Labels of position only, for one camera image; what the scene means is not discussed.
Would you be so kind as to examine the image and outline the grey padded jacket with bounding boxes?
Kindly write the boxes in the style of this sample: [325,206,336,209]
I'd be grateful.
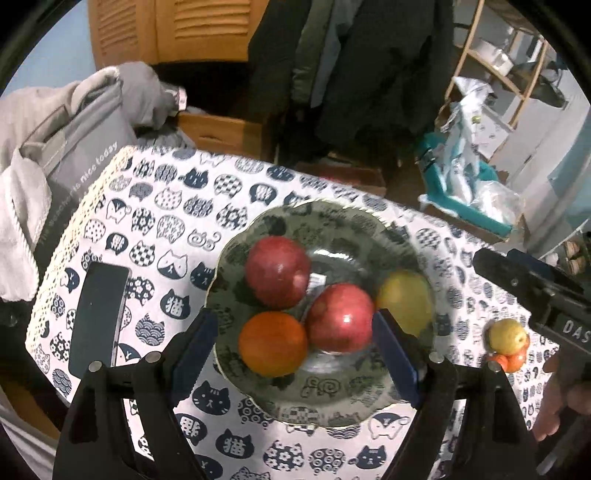
[111,62,185,130]

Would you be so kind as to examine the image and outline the wooden louvered wardrobe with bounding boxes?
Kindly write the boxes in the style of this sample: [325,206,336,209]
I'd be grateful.
[88,0,273,158]

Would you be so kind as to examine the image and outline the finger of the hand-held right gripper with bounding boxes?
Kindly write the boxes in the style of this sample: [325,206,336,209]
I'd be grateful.
[472,248,585,319]

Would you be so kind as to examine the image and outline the grey fabric storage bag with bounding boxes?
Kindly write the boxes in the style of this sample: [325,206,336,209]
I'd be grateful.
[18,76,139,273]

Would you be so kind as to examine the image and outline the dark jacket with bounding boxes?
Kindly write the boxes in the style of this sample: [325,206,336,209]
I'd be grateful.
[248,0,319,116]

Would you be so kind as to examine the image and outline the person's right hand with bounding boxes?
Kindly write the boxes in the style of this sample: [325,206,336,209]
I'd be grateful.
[533,353,591,441]

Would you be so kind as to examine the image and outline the cat print tablecloth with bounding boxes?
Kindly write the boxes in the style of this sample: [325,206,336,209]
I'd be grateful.
[25,145,568,480]

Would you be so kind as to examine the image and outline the green glass plate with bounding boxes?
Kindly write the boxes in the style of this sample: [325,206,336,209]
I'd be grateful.
[207,199,437,428]

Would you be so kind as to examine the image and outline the clear plastic bag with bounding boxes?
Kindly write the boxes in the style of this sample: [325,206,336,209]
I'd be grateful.
[471,180,527,222]

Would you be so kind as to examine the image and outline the black hooded coat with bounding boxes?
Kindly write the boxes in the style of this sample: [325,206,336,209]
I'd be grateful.
[318,0,455,148]

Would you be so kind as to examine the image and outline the red apple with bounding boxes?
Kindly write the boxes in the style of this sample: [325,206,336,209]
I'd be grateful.
[305,284,376,355]
[245,236,312,309]

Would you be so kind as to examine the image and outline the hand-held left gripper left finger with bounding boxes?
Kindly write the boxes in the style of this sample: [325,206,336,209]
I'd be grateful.
[52,310,220,480]

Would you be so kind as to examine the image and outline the black smartphone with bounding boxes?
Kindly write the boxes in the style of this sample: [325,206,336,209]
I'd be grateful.
[68,262,132,378]

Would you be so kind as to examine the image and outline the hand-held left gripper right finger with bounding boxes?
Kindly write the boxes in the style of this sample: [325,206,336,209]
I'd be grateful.
[372,308,539,480]

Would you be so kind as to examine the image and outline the grey coat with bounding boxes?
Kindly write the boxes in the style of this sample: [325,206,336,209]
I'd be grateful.
[291,0,352,107]

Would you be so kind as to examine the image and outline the large cardboard box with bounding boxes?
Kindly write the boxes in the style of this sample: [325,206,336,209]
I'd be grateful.
[418,194,513,243]

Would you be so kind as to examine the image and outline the wooden shelf rack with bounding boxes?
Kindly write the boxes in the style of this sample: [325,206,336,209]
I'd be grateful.
[445,14,555,134]

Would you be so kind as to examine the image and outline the teal plastic basket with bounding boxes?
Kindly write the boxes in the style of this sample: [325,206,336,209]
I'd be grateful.
[418,131,515,236]

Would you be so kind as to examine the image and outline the white cooking pot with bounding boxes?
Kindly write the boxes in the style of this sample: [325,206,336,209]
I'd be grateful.
[475,39,515,75]

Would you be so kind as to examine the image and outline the metal steamer pot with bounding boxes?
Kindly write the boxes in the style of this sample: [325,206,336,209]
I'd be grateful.
[517,65,566,109]

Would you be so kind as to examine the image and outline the cardboard box with red label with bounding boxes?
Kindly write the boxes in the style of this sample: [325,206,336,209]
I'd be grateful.
[295,159,389,197]

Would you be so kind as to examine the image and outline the yellow-green apple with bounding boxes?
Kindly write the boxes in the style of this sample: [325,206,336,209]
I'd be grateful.
[488,318,529,356]

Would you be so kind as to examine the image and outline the yellow pear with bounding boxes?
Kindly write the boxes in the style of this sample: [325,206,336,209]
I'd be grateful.
[376,271,435,335]

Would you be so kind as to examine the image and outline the white printed rice bag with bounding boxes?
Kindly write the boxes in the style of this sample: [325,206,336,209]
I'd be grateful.
[438,76,495,204]

